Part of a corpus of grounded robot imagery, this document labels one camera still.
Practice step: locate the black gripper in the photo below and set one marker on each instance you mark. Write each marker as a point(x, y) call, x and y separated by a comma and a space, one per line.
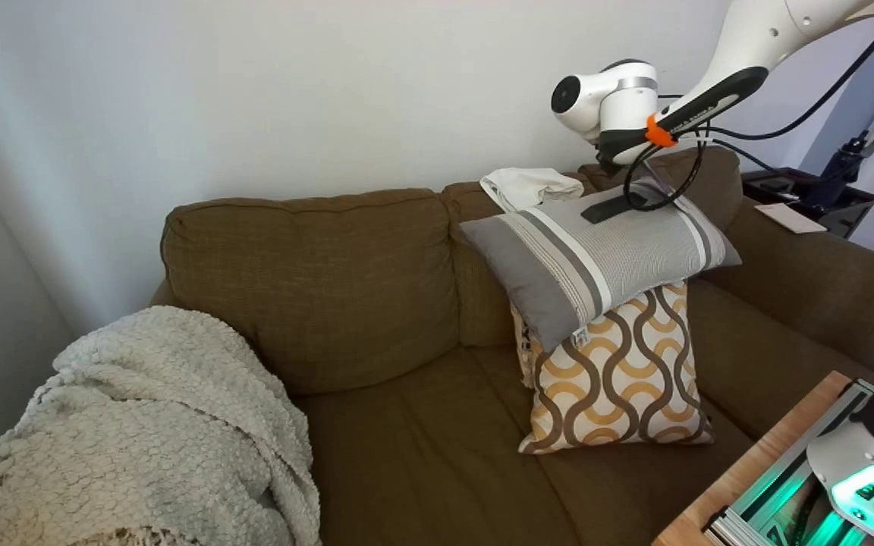
point(623, 149)

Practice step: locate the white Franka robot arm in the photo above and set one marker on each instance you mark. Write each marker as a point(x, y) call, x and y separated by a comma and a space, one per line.
point(760, 32)

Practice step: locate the brown fabric sofa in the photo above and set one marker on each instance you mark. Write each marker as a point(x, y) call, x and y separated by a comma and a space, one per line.
point(357, 305)

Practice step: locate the light grey towel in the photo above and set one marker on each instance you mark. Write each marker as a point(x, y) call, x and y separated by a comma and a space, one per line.
point(528, 187)

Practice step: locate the grey striped pillow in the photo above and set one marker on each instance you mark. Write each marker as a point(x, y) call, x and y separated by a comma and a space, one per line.
point(577, 267)

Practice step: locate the white paper sheet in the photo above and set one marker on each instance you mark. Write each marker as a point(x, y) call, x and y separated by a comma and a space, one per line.
point(791, 215)

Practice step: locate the black side table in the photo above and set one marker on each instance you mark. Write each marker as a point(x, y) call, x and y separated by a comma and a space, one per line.
point(821, 192)

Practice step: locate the beige wave pattern pillow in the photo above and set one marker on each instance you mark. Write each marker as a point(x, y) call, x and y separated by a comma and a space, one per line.
point(623, 388)

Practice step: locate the wooden side table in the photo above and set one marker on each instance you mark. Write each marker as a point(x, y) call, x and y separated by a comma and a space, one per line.
point(750, 472)

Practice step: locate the cream knit blanket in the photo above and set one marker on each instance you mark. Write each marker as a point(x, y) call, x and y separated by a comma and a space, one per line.
point(145, 436)

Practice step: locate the aluminium profile frame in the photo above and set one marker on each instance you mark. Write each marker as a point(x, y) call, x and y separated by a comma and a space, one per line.
point(776, 501)

